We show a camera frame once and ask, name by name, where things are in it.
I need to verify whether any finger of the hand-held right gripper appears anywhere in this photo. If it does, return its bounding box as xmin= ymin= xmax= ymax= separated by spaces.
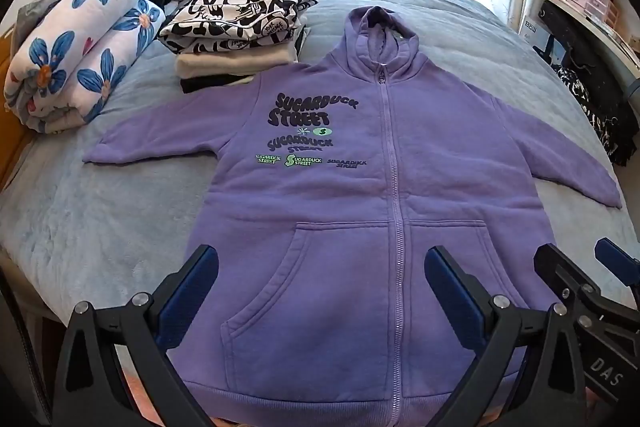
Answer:
xmin=533 ymin=243 xmax=601 ymax=308
xmin=594 ymin=237 xmax=640 ymax=290

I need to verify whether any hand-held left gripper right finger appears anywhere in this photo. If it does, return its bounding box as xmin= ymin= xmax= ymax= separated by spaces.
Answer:
xmin=424 ymin=245 xmax=588 ymax=427

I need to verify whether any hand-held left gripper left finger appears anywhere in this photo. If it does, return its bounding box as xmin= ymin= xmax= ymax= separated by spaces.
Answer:
xmin=52 ymin=244 xmax=221 ymax=427

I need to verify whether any purple zip hoodie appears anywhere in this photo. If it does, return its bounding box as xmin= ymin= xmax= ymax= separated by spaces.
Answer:
xmin=81 ymin=5 xmax=623 ymax=427

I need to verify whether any grey bed blanket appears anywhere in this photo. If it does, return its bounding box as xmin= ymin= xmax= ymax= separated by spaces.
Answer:
xmin=0 ymin=0 xmax=640 ymax=358

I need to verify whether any black and white patterned cloth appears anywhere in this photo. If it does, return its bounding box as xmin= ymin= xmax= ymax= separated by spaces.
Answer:
xmin=555 ymin=67 xmax=640 ymax=168

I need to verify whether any black folded garment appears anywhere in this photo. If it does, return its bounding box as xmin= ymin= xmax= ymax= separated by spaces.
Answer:
xmin=180 ymin=74 xmax=256 ymax=95

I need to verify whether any black bag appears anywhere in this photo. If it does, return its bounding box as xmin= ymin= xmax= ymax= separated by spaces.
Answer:
xmin=537 ymin=0 xmax=640 ymax=142

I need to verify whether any beige folded garment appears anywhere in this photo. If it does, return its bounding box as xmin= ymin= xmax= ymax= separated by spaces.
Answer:
xmin=175 ymin=44 xmax=301 ymax=82

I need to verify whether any white cardboard box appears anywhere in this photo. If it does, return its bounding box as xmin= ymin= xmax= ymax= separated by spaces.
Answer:
xmin=522 ymin=14 xmax=551 ymax=52

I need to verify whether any blue floral rolled quilt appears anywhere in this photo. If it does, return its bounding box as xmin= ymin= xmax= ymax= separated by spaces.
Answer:
xmin=4 ymin=0 xmax=167 ymax=135

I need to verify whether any black and white printed garment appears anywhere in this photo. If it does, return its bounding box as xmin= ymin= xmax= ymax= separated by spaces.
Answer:
xmin=157 ymin=0 xmax=320 ymax=58

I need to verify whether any wooden bed frame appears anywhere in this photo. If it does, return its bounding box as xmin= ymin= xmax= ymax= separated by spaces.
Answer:
xmin=0 ymin=52 xmax=31 ymax=188

